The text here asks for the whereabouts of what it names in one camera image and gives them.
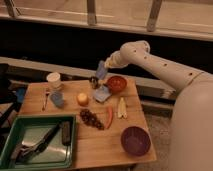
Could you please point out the white plastic cup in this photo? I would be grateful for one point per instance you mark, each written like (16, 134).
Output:
(54, 79)

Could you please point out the purple bowl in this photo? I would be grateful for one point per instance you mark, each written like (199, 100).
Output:
(135, 141)

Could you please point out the black tongs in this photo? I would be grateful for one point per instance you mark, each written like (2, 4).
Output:
(23, 153)

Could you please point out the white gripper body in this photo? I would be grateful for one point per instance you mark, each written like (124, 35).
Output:
(117, 61)

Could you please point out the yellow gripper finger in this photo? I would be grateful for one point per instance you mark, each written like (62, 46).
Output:
(107, 63)

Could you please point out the small metal cup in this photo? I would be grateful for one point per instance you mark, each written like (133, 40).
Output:
(94, 81)

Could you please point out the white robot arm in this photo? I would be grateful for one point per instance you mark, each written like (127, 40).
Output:
(191, 139)

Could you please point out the bunch of dark grapes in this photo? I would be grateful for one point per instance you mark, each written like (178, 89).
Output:
(90, 119)

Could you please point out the red bowl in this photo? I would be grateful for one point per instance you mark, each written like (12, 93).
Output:
(116, 84)

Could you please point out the metal fork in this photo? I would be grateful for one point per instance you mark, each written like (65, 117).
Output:
(47, 92)

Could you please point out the green tray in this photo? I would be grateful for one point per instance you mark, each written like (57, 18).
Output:
(28, 130)

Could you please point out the dark brush block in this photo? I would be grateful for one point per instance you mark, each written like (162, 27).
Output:
(66, 135)

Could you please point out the yellow round fruit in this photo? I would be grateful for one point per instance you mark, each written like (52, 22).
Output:
(82, 99)

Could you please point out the wooden table board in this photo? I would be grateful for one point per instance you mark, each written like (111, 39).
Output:
(95, 148)

